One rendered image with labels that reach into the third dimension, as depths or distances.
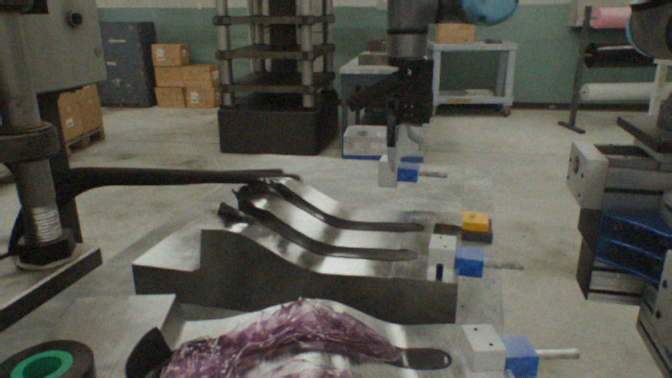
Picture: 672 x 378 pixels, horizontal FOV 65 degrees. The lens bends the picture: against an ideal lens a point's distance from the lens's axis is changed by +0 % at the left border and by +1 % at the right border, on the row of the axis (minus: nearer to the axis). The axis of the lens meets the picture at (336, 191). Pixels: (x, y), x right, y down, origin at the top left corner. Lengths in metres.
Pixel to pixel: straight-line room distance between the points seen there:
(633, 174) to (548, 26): 6.30
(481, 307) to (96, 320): 0.54
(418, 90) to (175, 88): 6.62
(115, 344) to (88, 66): 0.89
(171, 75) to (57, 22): 6.24
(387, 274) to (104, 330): 0.36
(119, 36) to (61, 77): 6.36
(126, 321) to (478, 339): 0.39
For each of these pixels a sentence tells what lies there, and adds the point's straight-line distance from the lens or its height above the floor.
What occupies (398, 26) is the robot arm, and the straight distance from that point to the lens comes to 0.97.
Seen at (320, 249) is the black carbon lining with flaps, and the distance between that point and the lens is 0.82.
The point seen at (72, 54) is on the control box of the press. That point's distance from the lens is 1.34.
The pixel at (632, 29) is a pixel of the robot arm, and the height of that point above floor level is 1.20.
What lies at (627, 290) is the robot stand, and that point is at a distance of 1.09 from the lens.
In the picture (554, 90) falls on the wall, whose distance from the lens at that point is 7.36.
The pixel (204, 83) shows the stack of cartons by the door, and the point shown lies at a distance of 7.34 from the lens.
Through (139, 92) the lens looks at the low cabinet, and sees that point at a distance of 7.63.
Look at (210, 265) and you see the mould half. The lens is 0.81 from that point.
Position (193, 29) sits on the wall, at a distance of 7.75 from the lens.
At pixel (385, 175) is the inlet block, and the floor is 0.93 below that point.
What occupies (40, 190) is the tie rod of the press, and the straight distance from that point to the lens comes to 1.09.
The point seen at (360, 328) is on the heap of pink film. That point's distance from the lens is 0.60.
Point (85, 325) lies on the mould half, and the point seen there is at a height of 0.91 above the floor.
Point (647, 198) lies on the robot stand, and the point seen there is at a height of 0.93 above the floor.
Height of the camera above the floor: 1.23
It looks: 19 degrees down
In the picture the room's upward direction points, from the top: straight up
